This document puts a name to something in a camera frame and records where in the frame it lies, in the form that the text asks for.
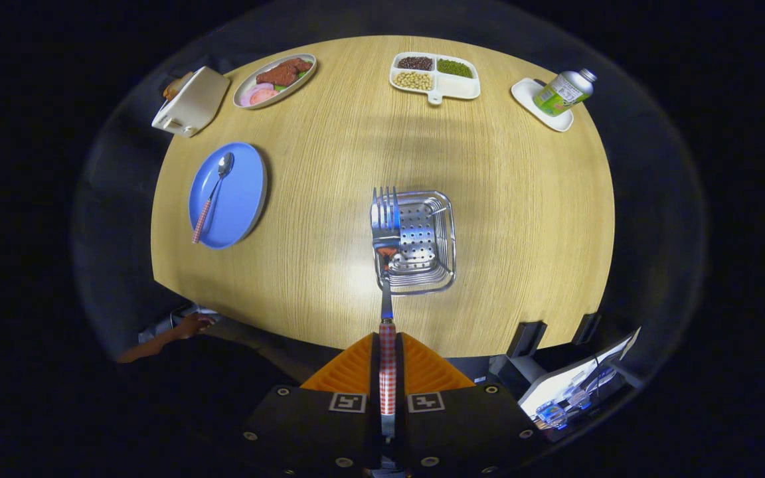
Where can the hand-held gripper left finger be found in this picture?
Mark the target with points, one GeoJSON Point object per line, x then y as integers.
{"type": "Point", "coordinates": [309, 425]}

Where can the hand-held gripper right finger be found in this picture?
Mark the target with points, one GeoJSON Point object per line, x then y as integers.
{"type": "Point", "coordinates": [462, 425]}

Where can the bright computer screen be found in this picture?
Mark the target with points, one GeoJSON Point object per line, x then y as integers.
{"type": "Point", "coordinates": [568, 378]}

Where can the perforated metal basket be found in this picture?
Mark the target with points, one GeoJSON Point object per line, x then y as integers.
{"type": "Point", "coordinates": [425, 239]}

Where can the blue plate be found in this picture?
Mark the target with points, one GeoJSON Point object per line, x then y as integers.
{"type": "Point", "coordinates": [240, 199]}

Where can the salmon pink ham slice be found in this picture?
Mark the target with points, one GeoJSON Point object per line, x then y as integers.
{"type": "Point", "coordinates": [264, 96]}

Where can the pale pink ham slice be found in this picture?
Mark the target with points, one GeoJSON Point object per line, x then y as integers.
{"type": "Point", "coordinates": [248, 94]}

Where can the white divided tray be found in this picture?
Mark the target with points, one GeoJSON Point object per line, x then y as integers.
{"type": "Point", "coordinates": [455, 87]}

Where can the small white dish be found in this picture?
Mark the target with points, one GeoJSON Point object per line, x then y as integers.
{"type": "Point", "coordinates": [525, 93]}

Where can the white oval plate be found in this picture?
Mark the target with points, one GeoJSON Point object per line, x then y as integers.
{"type": "Point", "coordinates": [246, 93]}

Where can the white toaster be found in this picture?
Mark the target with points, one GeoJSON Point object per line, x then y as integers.
{"type": "Point", "coordinates": [193, 106]}

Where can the green lettuce leaf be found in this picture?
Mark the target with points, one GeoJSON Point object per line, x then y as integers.
{"type": "Point", "coordinates": [279, 87]}

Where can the green label metal bottle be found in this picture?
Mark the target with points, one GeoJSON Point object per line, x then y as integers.
{"type": "Point", "coordinates": [562, 93]}

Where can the pile of yellow soybeans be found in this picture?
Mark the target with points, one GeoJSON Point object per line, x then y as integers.
{"type": "Point", "coordinates": [414, 81]}

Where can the brown meat piece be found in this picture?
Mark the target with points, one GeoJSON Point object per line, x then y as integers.
{"type": "Point", "coordinates": [283, 72]}

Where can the pile of green beans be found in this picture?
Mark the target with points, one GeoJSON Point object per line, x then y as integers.
{"type": "Point", "coordinates": [454, 68]}

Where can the brown bread slice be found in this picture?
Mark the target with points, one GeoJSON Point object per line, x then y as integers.
{"type": "Point", "coordinates": [171, 90]}
{"type": "Point", "coordinates": [183, 78]}

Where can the pile of dark red beans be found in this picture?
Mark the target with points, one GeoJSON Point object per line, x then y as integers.
{"type": "Point", "coordinates": [416, 63]}

